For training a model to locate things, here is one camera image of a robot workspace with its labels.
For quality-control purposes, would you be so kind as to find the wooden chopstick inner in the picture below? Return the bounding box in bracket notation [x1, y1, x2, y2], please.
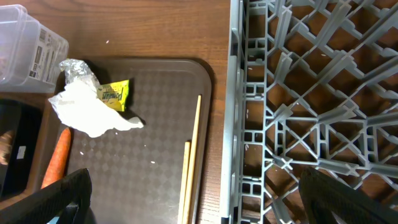
[177, 141, 190, 224]

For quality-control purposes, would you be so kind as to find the yellow green snack packet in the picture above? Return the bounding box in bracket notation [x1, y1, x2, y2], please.
[97, 80, 129, 112]

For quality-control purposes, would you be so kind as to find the white crumpled napkin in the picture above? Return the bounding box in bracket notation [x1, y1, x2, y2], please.
[49, 77, 144, 138]

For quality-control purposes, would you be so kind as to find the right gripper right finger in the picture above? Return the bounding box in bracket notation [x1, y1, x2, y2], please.
[298, 167, 397, 224]

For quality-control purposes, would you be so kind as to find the clear plastic bin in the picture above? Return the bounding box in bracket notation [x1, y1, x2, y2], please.
[1, 4, 69, 93]

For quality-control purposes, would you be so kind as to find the brown mushroom food scrap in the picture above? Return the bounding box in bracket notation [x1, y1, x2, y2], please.
[0, 130, 16, 166]

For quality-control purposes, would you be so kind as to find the brown serving tray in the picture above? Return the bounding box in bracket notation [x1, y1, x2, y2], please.
[67, 58, 212, 223]

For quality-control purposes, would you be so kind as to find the wooden chopstick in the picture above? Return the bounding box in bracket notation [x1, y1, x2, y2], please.
[181, 95, 201, 224]
[177, 141, 190, 224]

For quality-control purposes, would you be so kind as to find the black plastic tray bin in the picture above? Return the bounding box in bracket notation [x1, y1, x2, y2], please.
[1, 99, 42, 201]

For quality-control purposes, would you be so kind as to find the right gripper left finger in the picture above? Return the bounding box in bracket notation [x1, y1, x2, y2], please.
[1, 168, 92, 224]

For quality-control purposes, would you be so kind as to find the grey dishwasher rack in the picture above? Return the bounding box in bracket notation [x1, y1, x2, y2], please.
[220, 0, 397, 223]

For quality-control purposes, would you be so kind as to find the wooden chopstick outer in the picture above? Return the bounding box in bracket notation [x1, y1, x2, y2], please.
[181, 95, 201, 224]

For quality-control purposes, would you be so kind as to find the crumpled foil wrapper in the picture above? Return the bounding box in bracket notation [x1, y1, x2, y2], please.
[59, 58, 100, 88]

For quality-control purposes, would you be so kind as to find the orange carrot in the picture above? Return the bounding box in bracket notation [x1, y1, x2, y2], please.
[41, 128, 72, 189]

